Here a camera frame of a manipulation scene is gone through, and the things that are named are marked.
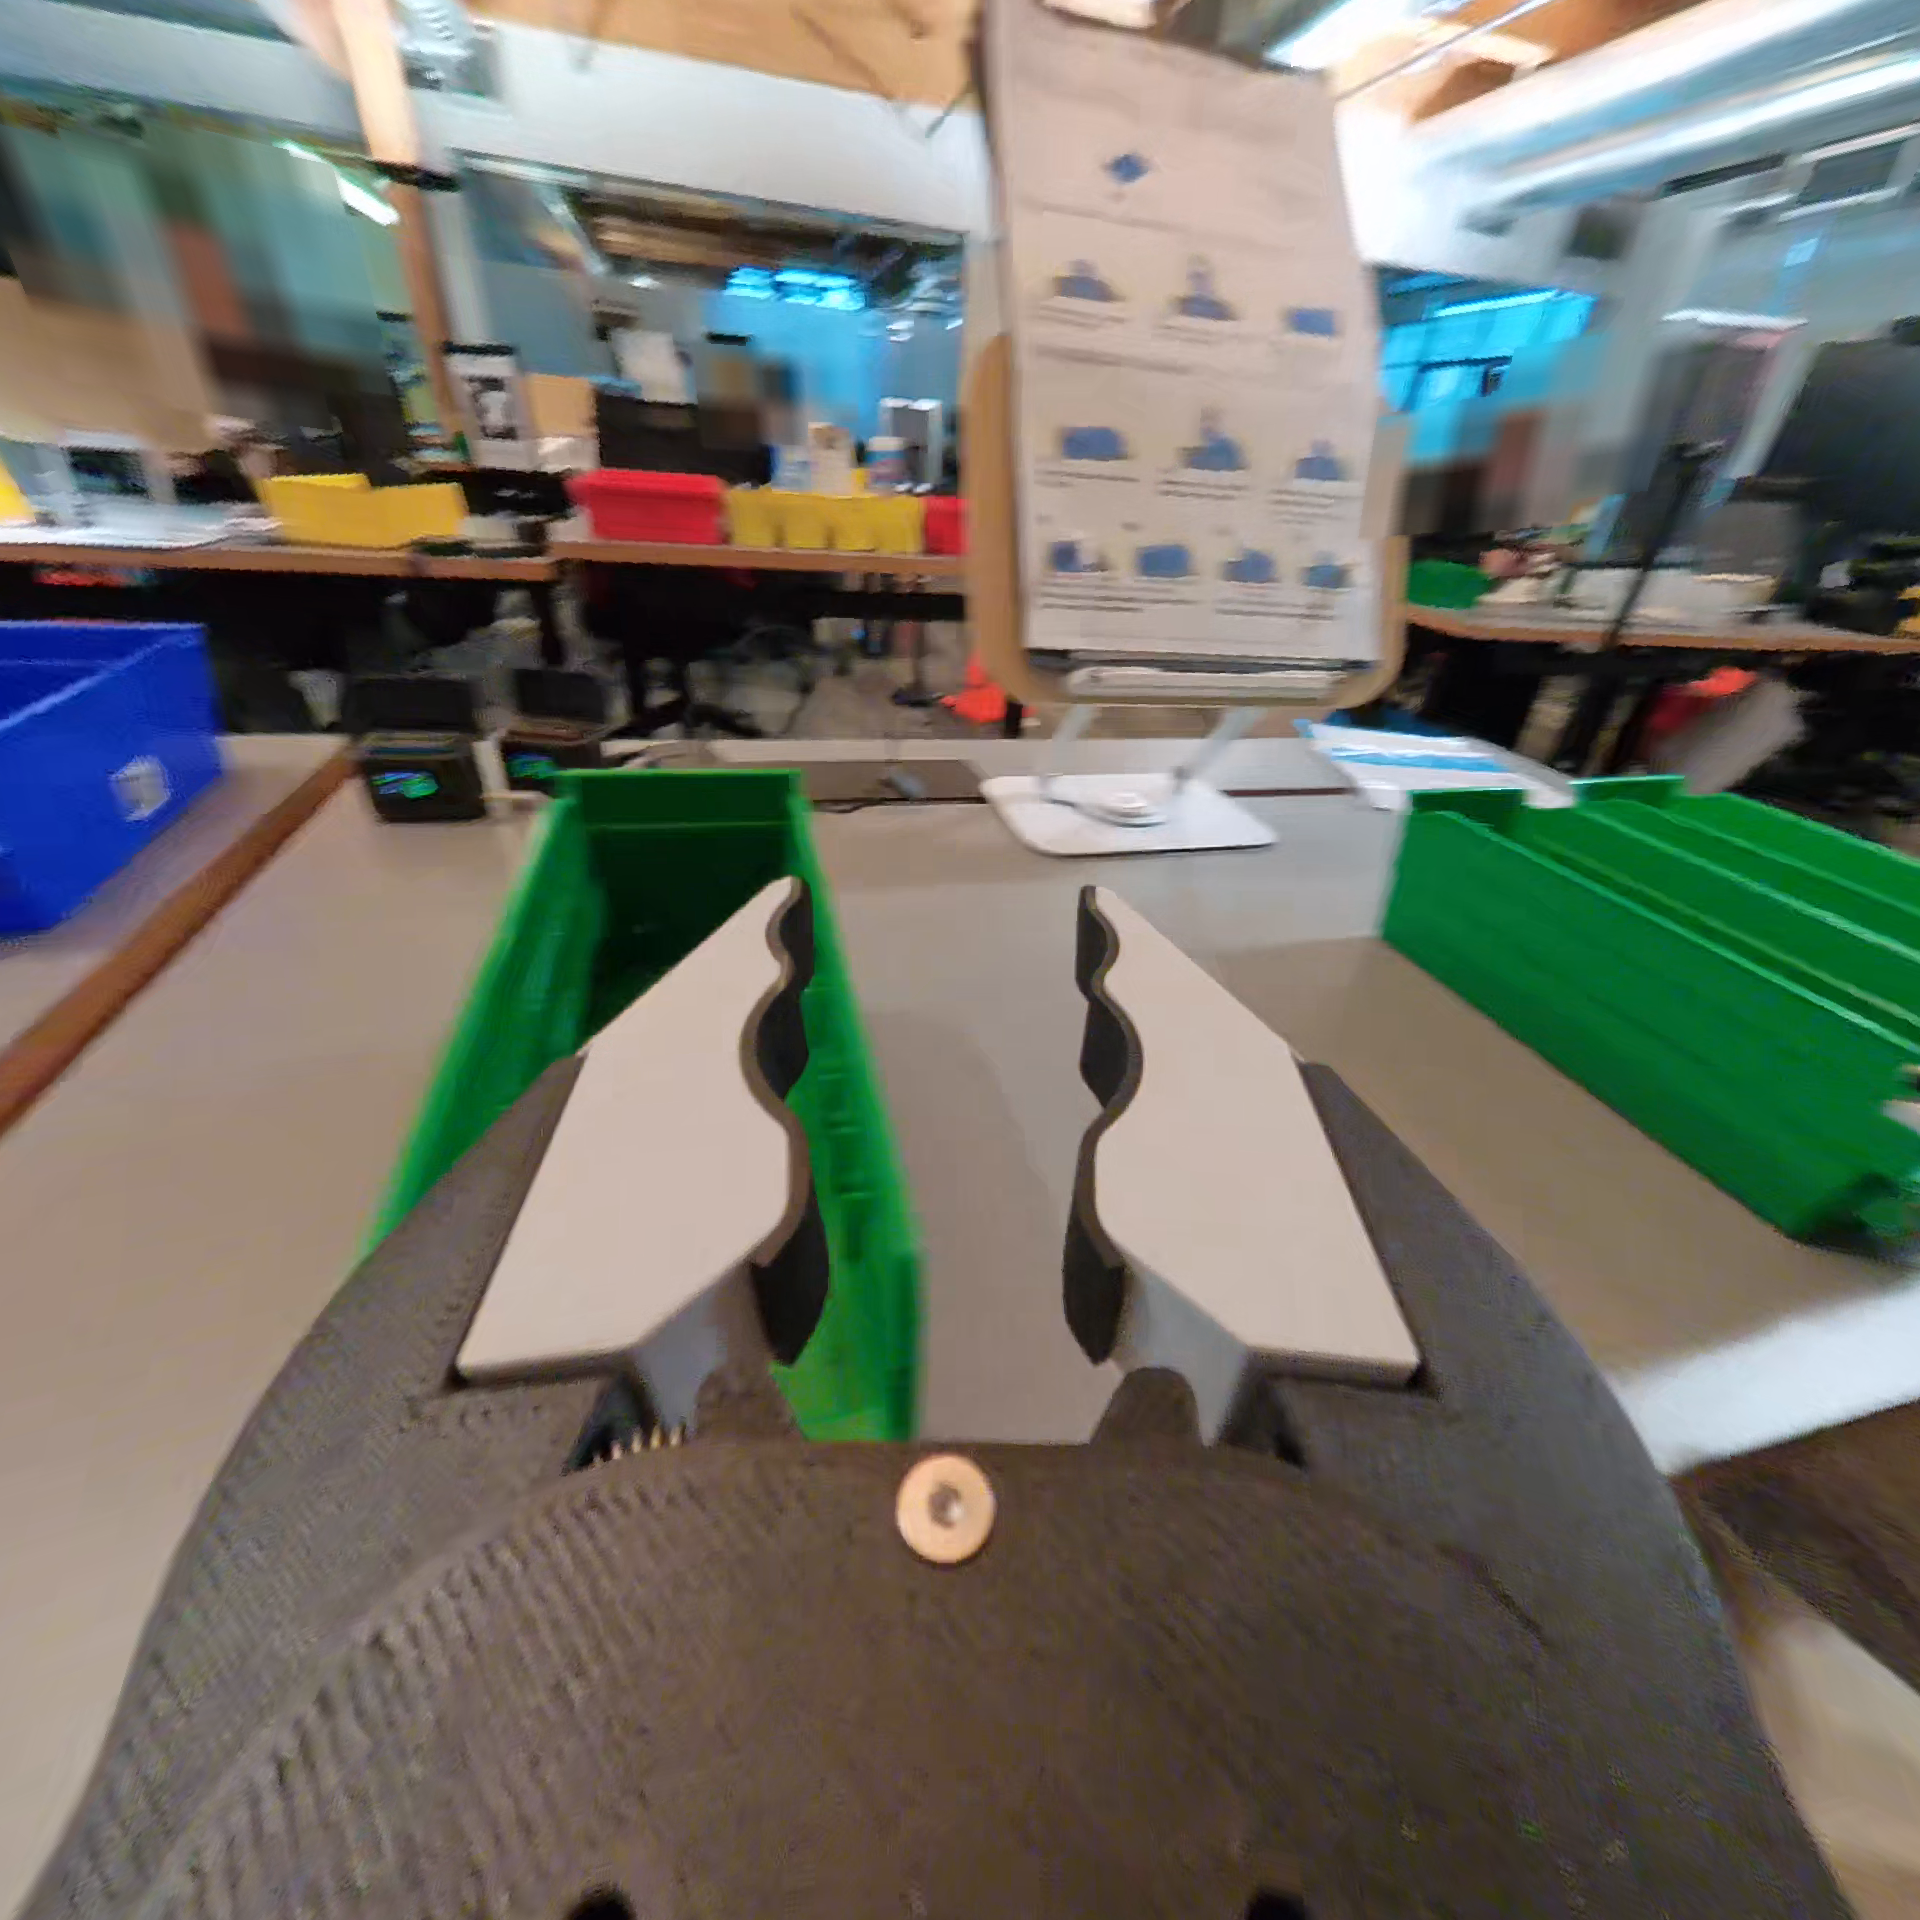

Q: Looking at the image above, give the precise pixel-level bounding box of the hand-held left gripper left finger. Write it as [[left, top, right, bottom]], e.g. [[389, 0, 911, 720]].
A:
[[455, 875, 832, 1443]]

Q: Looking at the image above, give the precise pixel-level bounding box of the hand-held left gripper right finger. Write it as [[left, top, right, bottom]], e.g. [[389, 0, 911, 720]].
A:
[[1063, 885, 1421, 1444]]

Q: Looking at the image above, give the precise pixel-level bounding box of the green plastic bin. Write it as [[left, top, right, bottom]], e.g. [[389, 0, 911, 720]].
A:
[[1379, 807, 1920, 1250], [1568, 775, 1920, 963], [1498, 796, 1920, 1082], [362, 767, 920, 1444]]

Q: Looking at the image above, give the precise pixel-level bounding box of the grey desk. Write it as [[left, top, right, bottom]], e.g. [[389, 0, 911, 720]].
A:
[[0, 736, 1920, 1920]]

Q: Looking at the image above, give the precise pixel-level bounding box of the wooden document stand white base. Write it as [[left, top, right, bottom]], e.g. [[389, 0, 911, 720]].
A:
[[960, 333, 1414, 860]]

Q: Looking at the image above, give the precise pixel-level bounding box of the black battery charger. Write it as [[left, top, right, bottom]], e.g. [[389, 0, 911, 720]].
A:
[[498, 668, 607, 794], [343, 675, 489, 826]]

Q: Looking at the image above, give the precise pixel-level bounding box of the clear plastic bag blue label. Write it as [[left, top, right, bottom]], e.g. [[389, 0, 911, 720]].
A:
[[1296, 720, 1577, 811]]

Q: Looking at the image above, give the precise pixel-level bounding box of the long wooden table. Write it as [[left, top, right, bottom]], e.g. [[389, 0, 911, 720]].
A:
[[0, 532, 968, 590]]

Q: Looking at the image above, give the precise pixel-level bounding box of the yellow plastic bin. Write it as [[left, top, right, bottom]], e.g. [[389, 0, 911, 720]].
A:
[[727, 486, 923, 554], [255, 471, 470, 548]]

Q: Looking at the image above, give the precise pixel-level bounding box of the blue plastic bin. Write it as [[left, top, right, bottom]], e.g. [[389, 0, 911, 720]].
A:
[[0, 619, 225, 939]]

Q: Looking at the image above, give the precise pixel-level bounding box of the black tripod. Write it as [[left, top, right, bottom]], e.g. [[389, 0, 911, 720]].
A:
[[1559, 438, 1730, 752]]

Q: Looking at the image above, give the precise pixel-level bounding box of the printed instruction sheet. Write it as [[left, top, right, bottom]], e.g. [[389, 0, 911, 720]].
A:
[[982, 0, 1389, 669]]

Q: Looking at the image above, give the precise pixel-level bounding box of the black monitor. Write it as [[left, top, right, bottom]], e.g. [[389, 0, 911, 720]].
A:
[[1768, 336, 1920, 543]]

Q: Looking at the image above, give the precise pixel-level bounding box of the wooden post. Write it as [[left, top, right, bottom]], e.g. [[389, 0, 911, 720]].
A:
[[327, 0, 470, 452]]

